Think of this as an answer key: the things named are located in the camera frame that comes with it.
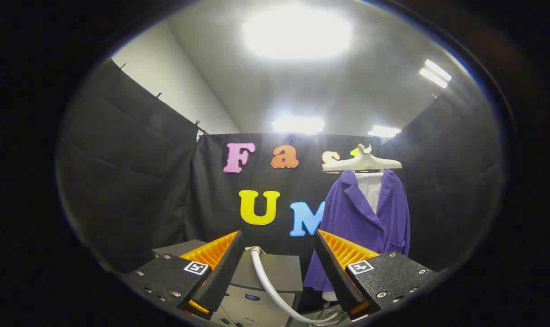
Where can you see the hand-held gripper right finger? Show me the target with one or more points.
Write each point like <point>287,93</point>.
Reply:
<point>332,268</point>

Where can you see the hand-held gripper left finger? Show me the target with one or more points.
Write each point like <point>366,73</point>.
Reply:
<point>225,268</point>

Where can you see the grey cabinet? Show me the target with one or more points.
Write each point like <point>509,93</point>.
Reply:
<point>279,272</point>

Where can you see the white plastic hanger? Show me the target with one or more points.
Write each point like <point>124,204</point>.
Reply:
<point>363,162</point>

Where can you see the black backdrop cloth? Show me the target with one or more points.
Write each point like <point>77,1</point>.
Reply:
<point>134,181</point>

